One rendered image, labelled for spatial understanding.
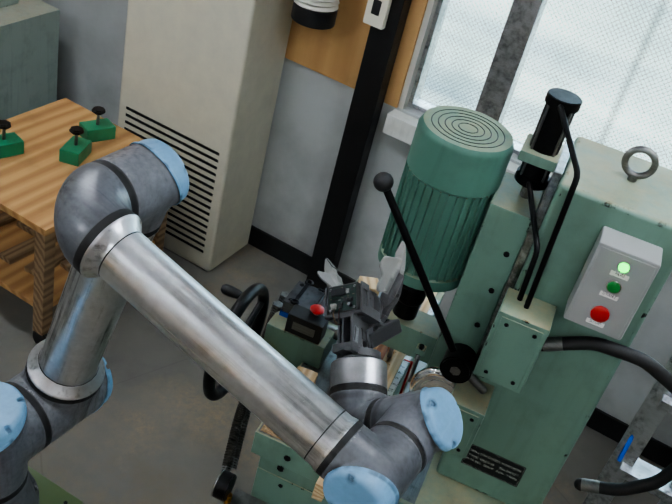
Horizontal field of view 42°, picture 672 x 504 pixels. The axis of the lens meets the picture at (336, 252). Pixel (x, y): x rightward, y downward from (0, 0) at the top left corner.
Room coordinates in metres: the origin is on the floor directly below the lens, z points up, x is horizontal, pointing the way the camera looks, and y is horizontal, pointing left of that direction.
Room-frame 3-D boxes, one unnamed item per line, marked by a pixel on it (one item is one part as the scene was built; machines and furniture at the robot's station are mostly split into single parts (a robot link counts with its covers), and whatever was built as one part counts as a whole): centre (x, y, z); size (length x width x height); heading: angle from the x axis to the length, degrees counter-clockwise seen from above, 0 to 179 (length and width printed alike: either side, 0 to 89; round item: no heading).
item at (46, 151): (2.46, 1.00, 0.32); 0.66 x 0.57 x 0.64; 158
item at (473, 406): (1.22, -0.31, 1.02); 0.09 x 0.07 x 0.12; 167
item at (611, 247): (1.20, -0.45, 1.40); 0.10 x 0.06 x 0.16; 77
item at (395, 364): (1.41, -0.19, 0.92); 0.60 x 0.02 x 0.05; 167
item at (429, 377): (1.26, -0.27, 1.02); 0.12 x 0.03 x 0.12; 77
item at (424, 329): (1.40, -0.19, 1.03); 0.14 x 0.07 x 0.09; 77
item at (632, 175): (1.35, -0.45, 1.55); 0.06 x 0.02 x 0.07; 77
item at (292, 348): (1.45, 0.02, 0.91); 0.15 x 0.14 x 0.09; 167
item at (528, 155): (1.38, -0.30, 1.53); 0.08 x 0.08 x 0.17; 77
